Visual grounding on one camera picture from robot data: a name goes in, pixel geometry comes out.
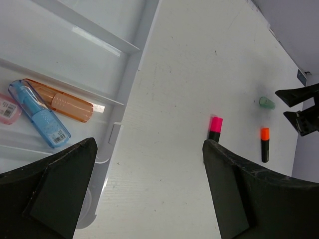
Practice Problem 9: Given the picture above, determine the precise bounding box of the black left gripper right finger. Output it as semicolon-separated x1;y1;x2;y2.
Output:
202;140;319;239

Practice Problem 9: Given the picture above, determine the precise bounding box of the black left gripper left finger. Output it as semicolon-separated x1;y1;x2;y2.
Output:
0;137;98;239

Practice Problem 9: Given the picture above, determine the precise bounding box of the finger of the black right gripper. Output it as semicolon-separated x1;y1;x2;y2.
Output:
284;106;319;136
275;83;319;108

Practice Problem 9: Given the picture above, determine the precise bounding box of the blue stapler case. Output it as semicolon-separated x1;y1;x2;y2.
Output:
8;80;71;148

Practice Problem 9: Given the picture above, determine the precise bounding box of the pink stapler case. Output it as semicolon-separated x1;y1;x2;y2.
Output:
0;94;22;125

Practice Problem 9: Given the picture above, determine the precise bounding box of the right blue table label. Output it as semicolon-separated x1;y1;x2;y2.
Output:
297;69;307;87

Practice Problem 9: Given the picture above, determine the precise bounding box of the orange cap black highlighter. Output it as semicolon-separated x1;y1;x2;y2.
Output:
261;127;270;163

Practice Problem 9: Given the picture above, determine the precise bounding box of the pink cap black highlighter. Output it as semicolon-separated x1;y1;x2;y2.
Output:
208;117;223;142

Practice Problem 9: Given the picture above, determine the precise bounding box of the white compartment tray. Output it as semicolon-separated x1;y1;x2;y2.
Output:
0;0;161;230

